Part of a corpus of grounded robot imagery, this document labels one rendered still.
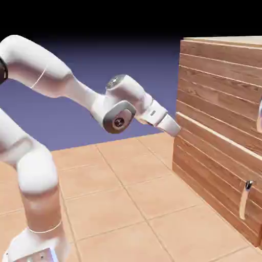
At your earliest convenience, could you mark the wood cabinet door with long handle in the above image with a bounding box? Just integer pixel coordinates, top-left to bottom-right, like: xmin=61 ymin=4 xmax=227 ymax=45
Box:
xmin=176 ymin=40 xmax=262 ymax=156

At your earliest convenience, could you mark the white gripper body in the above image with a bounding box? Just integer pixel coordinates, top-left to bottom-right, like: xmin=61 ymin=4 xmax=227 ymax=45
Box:
xmin=158 ymin=114 xmax=181 ymax=137

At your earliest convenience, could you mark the light wood cabinet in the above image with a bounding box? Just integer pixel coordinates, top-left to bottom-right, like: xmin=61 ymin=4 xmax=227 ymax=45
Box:
xmin=172 ymin=36 xmax=262 ymax=248

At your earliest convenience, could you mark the wood cabinet door with short handle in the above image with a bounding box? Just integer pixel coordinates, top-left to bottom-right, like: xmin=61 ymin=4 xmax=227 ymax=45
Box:
xmin=172 ymin=112 xmax=262 ymax=248

